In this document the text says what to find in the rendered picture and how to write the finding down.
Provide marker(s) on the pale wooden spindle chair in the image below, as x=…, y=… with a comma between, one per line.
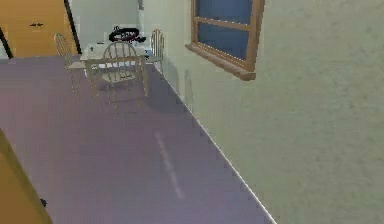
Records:
x=66, y=55
x=156, y=45
x=118, y=71

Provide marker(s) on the wooden framed window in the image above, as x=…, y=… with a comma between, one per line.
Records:
x=223, y=40

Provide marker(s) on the pale wooden dining table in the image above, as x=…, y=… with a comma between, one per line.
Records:
x=115, y=60

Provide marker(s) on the black pan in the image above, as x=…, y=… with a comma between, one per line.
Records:
x=124, y=34

